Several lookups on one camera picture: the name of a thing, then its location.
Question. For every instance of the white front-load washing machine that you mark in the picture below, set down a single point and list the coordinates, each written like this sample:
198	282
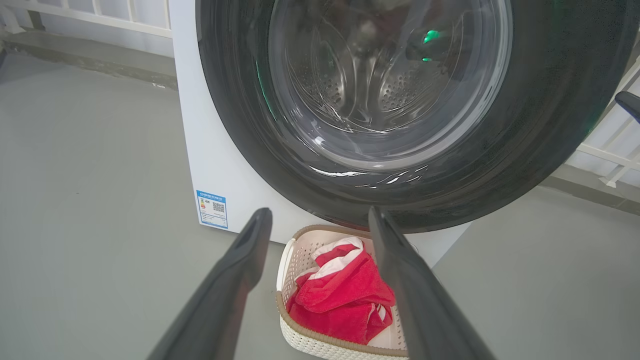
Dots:
195	140

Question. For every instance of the red garment with white trim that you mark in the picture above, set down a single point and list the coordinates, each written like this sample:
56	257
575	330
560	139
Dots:
330	322

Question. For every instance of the blue energy label sticker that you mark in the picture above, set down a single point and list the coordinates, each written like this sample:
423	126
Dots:
212	209

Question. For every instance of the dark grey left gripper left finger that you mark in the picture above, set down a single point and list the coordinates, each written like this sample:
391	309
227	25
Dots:
220	305

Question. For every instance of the white metal railing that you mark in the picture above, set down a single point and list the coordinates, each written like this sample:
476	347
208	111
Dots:
100	15
610	155

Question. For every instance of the washing machine glass door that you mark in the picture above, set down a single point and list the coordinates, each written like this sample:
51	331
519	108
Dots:
540	140

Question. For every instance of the red garment with white band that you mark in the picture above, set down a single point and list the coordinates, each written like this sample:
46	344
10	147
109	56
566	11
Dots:
350	280

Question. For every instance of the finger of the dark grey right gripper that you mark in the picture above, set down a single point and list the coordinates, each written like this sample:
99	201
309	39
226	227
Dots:
631	104

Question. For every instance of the cream perforated laundry basket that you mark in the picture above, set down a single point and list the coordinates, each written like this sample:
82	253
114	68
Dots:
310	345

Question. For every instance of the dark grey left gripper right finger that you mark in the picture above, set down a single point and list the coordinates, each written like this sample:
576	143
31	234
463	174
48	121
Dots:
425	310

